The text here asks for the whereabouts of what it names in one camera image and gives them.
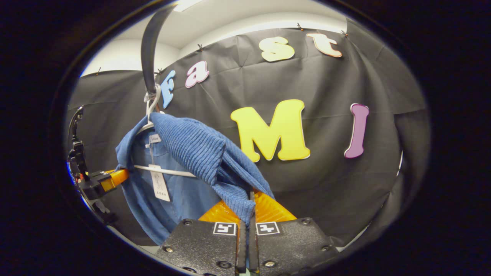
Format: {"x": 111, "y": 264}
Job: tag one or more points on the black clothes rack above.
{"x": 147, "y": 50}

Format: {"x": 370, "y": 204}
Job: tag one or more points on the black backdrop cloth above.
{"x": 326, "y": 184}

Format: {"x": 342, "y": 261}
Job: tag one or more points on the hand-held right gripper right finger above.
{"x": 252, "y": 245}

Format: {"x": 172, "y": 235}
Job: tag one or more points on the white hanger with taped hook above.
{"x": 165, "y": 170}

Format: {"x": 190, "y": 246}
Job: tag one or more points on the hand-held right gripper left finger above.
{"x": 241, "y": 245}

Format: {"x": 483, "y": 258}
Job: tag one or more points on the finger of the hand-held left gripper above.
{"x": 115, "y": 179}

